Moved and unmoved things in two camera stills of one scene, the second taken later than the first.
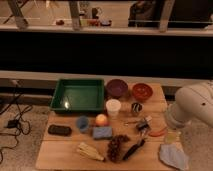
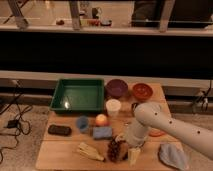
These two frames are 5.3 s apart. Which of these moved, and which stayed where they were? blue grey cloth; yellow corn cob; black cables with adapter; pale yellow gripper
Moved: pale yellow gripper
Stayed: blue grey cloth; black cables with adapter; yellow corn cob
